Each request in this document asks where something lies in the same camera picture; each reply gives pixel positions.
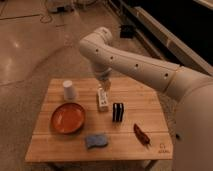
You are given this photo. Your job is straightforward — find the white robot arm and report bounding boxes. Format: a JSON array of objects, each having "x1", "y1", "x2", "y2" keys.
[{"x1": 79, "y1": 27, "x2": 213, "y2": 171}]

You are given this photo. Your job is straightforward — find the white ceramic cup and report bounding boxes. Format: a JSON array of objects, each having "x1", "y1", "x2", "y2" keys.
[{"x1": 63, "y1": 80, "x2": 77, "y2": 100}]

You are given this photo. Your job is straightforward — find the white tube with label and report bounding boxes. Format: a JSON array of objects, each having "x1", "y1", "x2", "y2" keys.
[{"x1": 97, "y1": 86, "x2": 109, "y2": 112}]

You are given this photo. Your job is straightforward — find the wooden folding table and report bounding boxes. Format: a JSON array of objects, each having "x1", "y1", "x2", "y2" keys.
[{"x1": 25, "y1": 77, "x2": 173, "y2": 163}]

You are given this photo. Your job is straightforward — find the orange round plate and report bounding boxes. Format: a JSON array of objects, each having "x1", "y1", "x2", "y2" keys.
[{"x1": 50, "y1": 103, "x2": 86, "y2": 134}]

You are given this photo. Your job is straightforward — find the black box on floor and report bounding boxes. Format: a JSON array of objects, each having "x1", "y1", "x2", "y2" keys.
[{"x1": 120, "y1": 25, "x2": 134, "y2": 38}]

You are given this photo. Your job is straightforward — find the blue sponge cloth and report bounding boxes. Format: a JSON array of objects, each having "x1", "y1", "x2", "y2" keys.
[{"x1": 85, "y1": 134, "x2": 108, "y2": 149}]

